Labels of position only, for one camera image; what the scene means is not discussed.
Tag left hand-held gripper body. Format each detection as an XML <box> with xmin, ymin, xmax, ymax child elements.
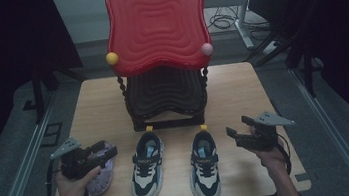
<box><xmin>48</xmin><ymin>132</ymin><xmax>106</xmax><ymax>183</ymax></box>

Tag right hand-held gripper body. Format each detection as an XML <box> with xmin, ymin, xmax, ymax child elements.
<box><xmin>233</xmin><ymin>108</ymin><xmax>298</xmax><ymax>155</ymax></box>

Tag purple sandal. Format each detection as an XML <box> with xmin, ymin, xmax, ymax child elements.
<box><xmin>80</xmin><ymin>139</ymin><xmax>122</xmax><ymax>196</ymax></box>

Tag navy and white sneaker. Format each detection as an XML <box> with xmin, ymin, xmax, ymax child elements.
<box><xmin>124</xmin><ymin>124</ymin><xmax>171</xmax><ymax>196</ymax></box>
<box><xmin>183</xmin><ymin>122</ymin><xmax>225</xmax><ymax>196</ymax></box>

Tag red and black shoe rack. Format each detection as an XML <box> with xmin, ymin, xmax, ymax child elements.
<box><xmin>98</xmin><ymin>0</ymin><xmax>224</xmax><ymax>135</ymax></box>

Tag person's right hand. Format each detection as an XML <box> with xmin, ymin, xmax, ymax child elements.
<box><xmin>251</xmin><ymin>136</ymin><xmax>290</xmax><ymax>175</ymax></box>

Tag person's left hand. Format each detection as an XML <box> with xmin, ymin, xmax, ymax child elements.
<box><xmin>53</xmin><ymin>156</ymin><xmax>106</xmax><ymax>196</ymax></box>

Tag black metal stand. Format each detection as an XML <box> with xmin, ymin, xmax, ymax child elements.
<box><xmin>237</xmin><ymin>0</ymin><xmax>347</xmax><ymax>105</ymax></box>
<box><xmin>16</xmin><ymin>53</ymin><xmax>92</xmax><ymax>127</ymax></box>

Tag right hand-held gripper black cable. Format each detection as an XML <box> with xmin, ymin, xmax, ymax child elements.
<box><xmin>244</xmin><ymin>133</ymin><xmax>297</xmax><ymax>196</ymax></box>

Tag hand-held gripper black cable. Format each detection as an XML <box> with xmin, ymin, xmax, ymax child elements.
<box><xmin>35</xmin><ymin>157</ymin><xmax>62</xmax><ymax>196</ymax></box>
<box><xmin>244</xmin><ymin>133</ymin><xmax>297</xmax><ymax>196</ymax></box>

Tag left hand-held gripper black cable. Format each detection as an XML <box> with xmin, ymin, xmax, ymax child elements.
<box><xmin>35</xmin><ymin>157</ymin><xmax>62</xmax><ymax>196</ymax></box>

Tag metal floor rail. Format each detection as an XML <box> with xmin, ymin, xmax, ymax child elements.
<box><xmin>288</xmin><ymin>62</ymin><xmax>349</xmax><ymax>196</ymax></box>
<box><xmin>0</xmin><ymin>91</ymin><xmax>70</xmax><ymax>196</ymax></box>

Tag white desk frame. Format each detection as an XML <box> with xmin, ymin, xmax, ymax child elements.
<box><xmin>204</xmin><ymin>0</ymin><xmax>263</xmax><ymax>54</ymax></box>

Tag black floor cables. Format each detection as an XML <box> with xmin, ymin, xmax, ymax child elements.
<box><xmin>206</xmin><ymin>0</ymin><xmax>271</xmax><ymax>38</ymax></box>

